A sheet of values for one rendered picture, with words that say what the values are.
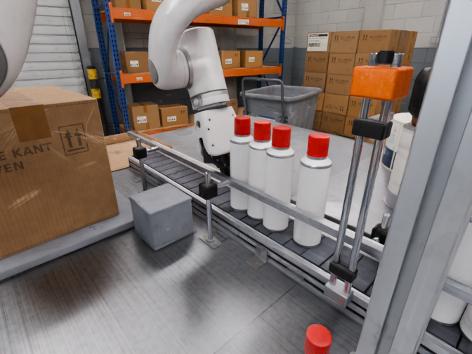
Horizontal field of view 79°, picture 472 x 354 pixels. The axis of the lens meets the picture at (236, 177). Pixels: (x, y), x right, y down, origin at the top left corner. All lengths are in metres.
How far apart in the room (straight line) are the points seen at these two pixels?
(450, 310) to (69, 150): 0.67
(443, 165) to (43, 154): 0.60
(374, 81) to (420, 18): 5.03
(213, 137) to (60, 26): 3.98
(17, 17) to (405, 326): 0.44
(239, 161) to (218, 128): 0.09
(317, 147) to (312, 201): 0.09
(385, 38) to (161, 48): 3.45
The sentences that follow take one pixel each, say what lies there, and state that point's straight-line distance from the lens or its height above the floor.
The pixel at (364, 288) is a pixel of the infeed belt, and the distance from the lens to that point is 0.50.
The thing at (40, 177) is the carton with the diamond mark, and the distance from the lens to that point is 0.65.
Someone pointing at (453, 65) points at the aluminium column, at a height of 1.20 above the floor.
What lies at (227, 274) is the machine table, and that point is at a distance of 0.56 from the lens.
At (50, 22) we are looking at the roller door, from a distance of 4.47.
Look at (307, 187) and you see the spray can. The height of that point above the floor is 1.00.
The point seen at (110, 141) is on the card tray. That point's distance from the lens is 1.34.
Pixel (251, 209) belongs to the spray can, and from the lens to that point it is 0.60.
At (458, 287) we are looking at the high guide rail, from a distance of 0.43.
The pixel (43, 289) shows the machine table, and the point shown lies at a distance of 0.63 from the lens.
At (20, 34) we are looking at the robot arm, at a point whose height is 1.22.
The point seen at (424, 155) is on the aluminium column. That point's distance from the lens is 0.24.
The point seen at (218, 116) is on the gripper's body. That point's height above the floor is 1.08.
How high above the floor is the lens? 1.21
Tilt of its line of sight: 24 degrees down
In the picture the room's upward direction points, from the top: straight up
